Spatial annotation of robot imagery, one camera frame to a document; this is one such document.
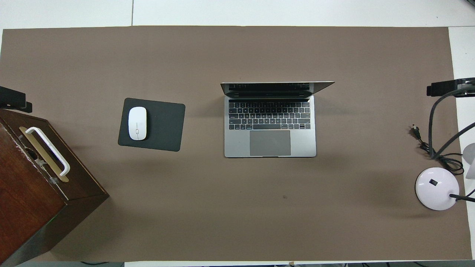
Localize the white desk lamp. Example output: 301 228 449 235
415 143 475 211

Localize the brass handle plate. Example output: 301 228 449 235
19 126 70 183

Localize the white computer mouse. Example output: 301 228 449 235
128 106 148 141

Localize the black lamp power cable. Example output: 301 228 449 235
411 125 465 175

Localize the dark brown wooden box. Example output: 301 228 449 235
0 108 110 267

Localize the brown table mat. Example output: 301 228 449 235
0 25 472 262

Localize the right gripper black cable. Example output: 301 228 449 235
428 82 475 159

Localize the grey aluminium laptop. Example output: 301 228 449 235
220 81 335 158

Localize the black mouse pad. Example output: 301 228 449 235
118 98 186 152

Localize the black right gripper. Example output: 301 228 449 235
427 77 475 98

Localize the white box handle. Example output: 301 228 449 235
25 127 71 177

